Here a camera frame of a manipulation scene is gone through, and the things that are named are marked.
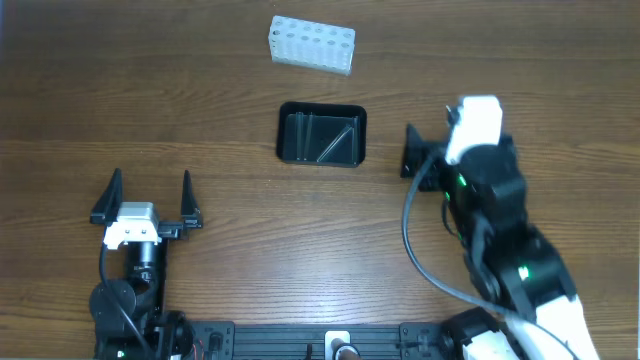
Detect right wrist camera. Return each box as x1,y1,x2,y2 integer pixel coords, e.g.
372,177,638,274
443,95,504,166

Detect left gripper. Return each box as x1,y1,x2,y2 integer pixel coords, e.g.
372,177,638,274
89,168,205,241

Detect clear test tube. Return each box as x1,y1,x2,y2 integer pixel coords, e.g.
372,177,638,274
316,124,355,164

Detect black tray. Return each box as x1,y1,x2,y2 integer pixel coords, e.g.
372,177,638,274
275,101,369,169

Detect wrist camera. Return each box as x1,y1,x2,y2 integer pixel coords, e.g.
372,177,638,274
102,201,162,251
443,95,504,166

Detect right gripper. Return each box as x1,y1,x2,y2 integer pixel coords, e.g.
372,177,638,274
399,123,454,193

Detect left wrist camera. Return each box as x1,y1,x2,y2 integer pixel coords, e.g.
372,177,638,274
102,201,162,251

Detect white test tube rack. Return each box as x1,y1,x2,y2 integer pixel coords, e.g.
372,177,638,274
268,14,357,77

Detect mounting rail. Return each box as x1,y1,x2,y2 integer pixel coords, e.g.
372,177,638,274
191,320,454,360

